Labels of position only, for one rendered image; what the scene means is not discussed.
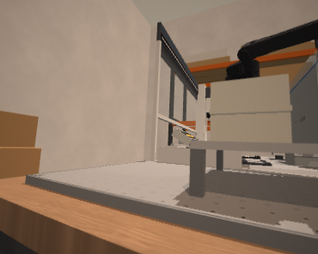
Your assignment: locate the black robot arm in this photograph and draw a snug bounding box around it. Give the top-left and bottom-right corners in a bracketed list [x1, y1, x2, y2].
[225, 19, 318, 81]

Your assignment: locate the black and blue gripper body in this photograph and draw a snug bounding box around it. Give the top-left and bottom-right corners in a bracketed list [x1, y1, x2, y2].
[252, 72, 260, 78]

